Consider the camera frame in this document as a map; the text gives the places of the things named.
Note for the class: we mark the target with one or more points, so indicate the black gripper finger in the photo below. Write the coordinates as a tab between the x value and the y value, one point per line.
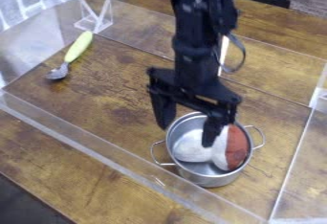
165	108
219	117

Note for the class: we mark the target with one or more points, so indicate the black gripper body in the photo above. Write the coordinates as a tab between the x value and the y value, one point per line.
191	83

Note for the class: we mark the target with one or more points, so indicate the plush mushroom brown cap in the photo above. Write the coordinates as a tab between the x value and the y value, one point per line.
227	153

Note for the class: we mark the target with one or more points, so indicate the silver metal pot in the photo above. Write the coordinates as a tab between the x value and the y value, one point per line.
205	174

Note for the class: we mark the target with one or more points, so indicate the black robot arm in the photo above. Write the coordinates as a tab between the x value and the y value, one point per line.
205	21

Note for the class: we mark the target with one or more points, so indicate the clear acrylic right panel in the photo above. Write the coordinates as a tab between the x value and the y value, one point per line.
302	200

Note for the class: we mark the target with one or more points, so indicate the clear acrylic front barrier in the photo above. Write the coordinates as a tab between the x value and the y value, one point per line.
197	199

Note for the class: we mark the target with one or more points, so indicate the spoon with yellow handle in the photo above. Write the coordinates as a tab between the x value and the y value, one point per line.
74	53

